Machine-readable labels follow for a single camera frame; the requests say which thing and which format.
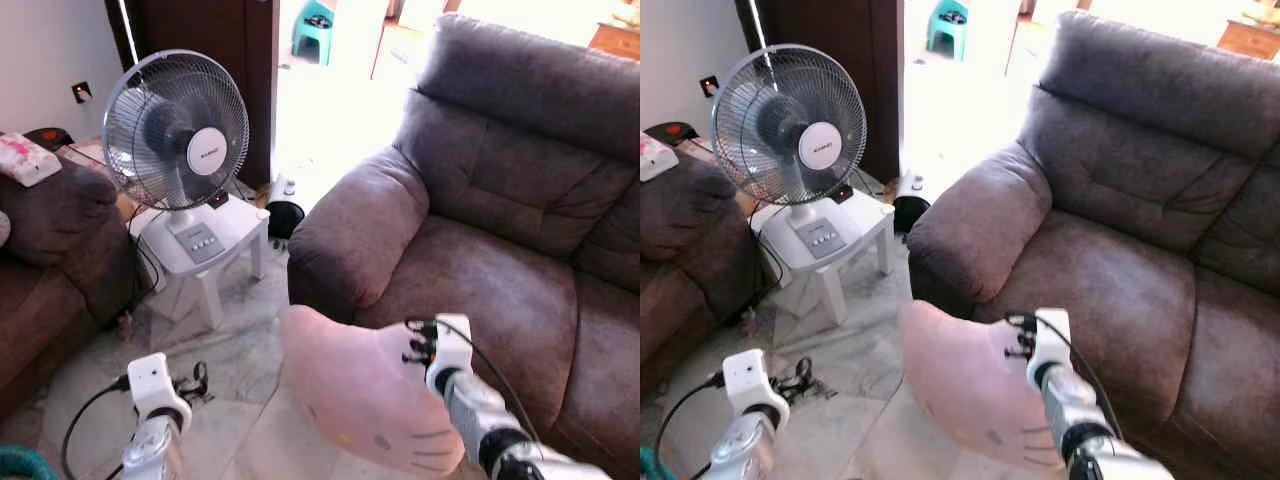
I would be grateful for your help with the pink cat face pillow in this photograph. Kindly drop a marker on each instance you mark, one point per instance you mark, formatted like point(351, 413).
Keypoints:
point(350, 390)
point(960, 385)

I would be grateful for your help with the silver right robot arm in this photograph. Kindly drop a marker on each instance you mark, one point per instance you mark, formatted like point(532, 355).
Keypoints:
point(475, 410)
point(1070, 405)

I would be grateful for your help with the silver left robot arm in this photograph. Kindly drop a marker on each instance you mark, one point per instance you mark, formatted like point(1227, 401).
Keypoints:
point(735, 450)
point(150, 455)

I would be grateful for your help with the brown suede sofa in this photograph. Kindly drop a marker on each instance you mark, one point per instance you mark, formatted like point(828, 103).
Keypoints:
point(680, 260)
point(1130, 280)
point(500, 280)
point(50, 260)

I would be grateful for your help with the white side table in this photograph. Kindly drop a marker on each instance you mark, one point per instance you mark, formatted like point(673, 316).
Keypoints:
point(865, 228)
point(240, 235)

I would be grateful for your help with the teal object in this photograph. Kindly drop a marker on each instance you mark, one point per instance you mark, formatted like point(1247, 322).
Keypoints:
point(25, 465)
point(648, 468)

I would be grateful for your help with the small black red device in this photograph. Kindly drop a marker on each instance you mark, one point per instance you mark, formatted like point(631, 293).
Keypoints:
point(843, 193)
point(218, 198)

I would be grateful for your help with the white table fan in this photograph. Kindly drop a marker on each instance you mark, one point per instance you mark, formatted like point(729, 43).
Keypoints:
point(207, 150)
point(820, 145)

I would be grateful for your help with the pink white tissue box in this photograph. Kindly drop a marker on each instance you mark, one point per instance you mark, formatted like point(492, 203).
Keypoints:
point(28, 158)
point(655, 158)

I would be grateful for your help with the black object with red spot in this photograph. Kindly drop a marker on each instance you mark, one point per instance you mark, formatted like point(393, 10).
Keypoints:
point(672, 132)
point(50, 137)

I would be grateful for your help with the teal plastic stool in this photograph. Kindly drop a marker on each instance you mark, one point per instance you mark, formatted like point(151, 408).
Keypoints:
point(318, 30)
point(948, 28)

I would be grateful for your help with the brown wooden cabinet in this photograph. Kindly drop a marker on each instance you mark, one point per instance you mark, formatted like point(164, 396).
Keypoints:
point(615, 42)
point(1250, 40)

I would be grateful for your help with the thin white pole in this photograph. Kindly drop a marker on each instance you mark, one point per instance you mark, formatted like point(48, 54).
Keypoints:
point(758, 25)
point(126, 25)

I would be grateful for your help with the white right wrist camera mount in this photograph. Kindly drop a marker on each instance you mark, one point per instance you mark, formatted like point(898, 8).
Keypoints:
point(1052, 335)
point(455, 345)

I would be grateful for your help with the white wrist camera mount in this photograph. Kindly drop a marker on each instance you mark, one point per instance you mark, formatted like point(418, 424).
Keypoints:
point(1052, 335)
point(455, 345)
point(152, 385)
point(748, 380)

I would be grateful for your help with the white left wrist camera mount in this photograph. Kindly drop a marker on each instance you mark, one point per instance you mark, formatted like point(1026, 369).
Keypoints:
point(748, 380)
point(152, 385)

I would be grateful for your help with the wall socket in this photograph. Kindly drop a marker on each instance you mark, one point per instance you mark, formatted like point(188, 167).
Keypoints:
point(709, 86)
point(81, 92)

